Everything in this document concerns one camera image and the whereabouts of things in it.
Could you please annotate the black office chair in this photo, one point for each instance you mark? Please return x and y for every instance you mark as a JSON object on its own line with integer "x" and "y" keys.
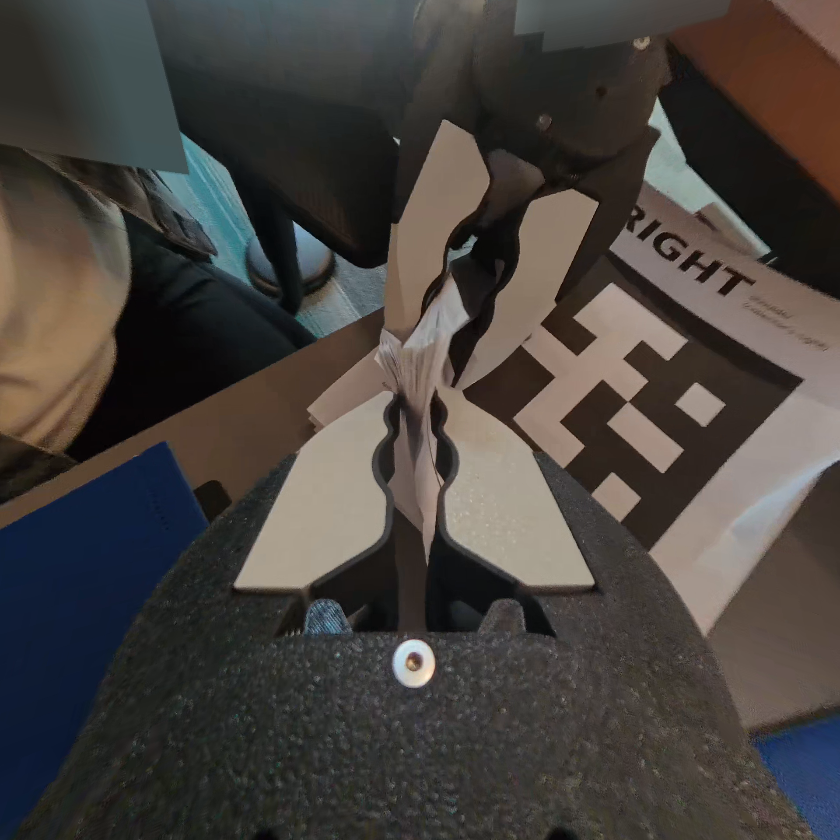
{"x": 302, "y": 131}

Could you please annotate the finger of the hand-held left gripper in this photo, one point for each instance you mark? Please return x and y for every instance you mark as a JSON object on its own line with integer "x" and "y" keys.
{"x": 426, "y": 216}
{"x": 548, "y": 256}

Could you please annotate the orange brown board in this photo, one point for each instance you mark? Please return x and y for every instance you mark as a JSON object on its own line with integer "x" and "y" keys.
{"x": 754, "y": 72}

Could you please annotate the white printed paper stack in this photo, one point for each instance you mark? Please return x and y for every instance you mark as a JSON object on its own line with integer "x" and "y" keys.
{"x": 735, "y": 459}

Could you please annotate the person's upper body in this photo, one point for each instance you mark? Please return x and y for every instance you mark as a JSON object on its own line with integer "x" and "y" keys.
{"x": 59, "y": 295}

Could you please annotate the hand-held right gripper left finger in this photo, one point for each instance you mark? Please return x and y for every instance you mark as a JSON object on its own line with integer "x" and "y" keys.
{"x": 315, "y": 512}

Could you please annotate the dark desk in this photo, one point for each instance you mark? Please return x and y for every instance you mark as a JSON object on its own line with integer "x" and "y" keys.
{"x": 249, "y": 407}

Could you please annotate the blue flattened cardboard box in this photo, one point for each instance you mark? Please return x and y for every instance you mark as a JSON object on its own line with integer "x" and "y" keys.
{"x": 79, "y": 623}
{"x": 804, "y": 774}

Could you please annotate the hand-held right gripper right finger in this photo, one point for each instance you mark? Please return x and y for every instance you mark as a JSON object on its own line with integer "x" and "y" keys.
{"x": 512, "y": 518}

